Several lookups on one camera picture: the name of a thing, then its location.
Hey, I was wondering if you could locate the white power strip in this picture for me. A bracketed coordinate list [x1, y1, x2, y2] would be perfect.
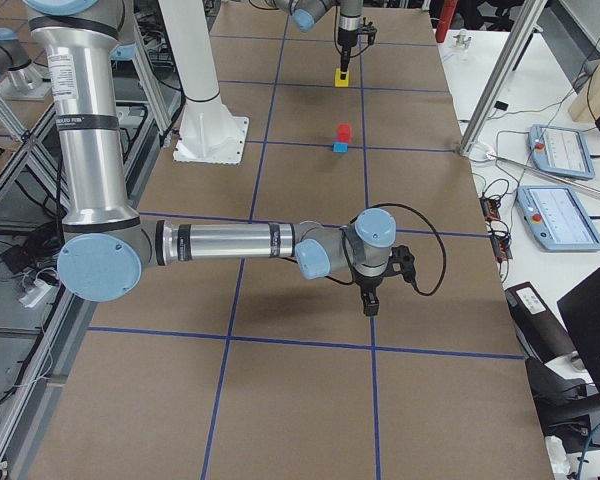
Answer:
[18, 280, 52, 308]

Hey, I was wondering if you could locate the white camera mast base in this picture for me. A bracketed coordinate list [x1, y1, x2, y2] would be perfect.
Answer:
[161, 1, 249, 165]

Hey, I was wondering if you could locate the small black square pad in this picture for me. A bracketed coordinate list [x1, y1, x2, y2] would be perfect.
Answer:
[494, 101, 509, 111]

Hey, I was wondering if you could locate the red wooden block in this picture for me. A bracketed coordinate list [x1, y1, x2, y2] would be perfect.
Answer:
[337, 123, 352, 144]

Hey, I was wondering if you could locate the aluminium frame post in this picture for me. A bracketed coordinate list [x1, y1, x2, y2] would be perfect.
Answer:
[458, 0, 548, 157]

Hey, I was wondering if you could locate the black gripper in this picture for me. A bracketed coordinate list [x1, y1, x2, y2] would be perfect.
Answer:
[336, 16, 377, 75]
[354, 245, 414, 317]

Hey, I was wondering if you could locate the near blue teach pendant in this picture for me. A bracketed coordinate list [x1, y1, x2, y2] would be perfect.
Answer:
[516, 185, 600, 252]

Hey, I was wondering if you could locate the far blue teach pendant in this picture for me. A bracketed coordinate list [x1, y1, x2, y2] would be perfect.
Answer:
[528, 124, 595, 180]

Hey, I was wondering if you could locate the black monitor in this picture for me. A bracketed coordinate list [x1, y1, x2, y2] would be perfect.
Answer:
[558, 267, 600, 386]

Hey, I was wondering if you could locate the blue wooden block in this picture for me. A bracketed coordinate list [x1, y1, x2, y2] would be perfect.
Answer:
[333, 142, 349, 153]

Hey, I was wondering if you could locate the brown paper table cover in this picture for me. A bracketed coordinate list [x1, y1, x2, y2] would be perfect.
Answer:
[28, 3, 551, 479]

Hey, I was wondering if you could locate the blue teach pendant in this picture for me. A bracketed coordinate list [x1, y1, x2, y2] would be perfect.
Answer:
[516, 185, 600, 252]
[528, 124, 595, 180]

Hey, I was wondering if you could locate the red cylinder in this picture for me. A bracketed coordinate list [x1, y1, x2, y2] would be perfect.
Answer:
[435, 0, 457, 43]

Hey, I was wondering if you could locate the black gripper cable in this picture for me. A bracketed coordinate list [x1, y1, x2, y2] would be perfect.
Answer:
[340, 201, 449, 296]

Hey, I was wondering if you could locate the yellow wooden block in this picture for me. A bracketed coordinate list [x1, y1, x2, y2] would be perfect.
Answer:
[334, 68, 350, 88]

